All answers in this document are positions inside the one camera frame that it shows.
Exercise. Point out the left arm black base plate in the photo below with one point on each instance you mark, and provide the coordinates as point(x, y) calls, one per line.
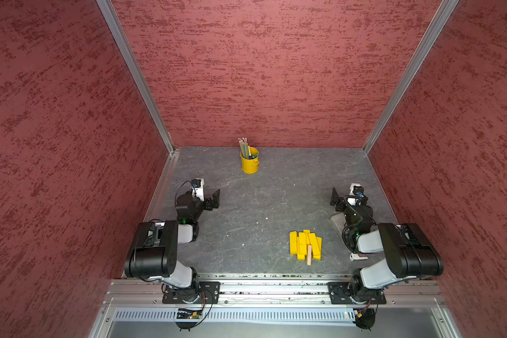
point(200, 293)

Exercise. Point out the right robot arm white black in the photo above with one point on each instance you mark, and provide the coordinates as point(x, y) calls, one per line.
point(408, 253)

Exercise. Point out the yellow block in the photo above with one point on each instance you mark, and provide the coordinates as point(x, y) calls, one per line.
point(320, 247)
point(314, 244)
point(301, 246)
point(293, 243)
point(306, 237)

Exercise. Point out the left aluminium corner post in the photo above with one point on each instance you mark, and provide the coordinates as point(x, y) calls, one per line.
point(110, 16)

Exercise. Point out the grey wooden plank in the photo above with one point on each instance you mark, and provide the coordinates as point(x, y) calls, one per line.
point(339, 222)

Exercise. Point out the yellow metal pencil bucket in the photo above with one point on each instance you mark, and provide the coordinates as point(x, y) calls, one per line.
point(250, 164)

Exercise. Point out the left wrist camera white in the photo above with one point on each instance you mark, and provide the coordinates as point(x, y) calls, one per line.
point(198, 188)

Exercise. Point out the aluminium corner post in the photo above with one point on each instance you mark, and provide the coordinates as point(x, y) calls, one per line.
point(438, 22)
point(110, 16)

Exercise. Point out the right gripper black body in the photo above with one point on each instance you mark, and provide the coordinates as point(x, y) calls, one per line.
point(341, 205)

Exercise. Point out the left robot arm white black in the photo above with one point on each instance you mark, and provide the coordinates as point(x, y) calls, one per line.
point(152, 256)

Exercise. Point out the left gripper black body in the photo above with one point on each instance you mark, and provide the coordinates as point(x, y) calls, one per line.
point(207, 204)

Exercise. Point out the natural wooden block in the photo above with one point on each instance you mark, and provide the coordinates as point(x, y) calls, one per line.
point(309, 255)

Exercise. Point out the white small part on table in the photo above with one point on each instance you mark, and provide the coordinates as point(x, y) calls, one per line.
point(358, 257)

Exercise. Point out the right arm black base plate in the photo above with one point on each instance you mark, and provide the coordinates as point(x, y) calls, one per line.
point(341, 293)

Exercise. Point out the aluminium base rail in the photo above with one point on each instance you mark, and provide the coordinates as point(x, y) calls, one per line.
point(307, 290)

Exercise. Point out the right aluminium corner post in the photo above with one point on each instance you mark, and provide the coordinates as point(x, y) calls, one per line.
point(438, 22)

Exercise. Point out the bundle of coloured pencils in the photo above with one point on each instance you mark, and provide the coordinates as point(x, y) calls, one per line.
point(245, 152)

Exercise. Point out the white slotted cable duct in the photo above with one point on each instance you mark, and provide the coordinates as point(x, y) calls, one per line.
point(278, 316)

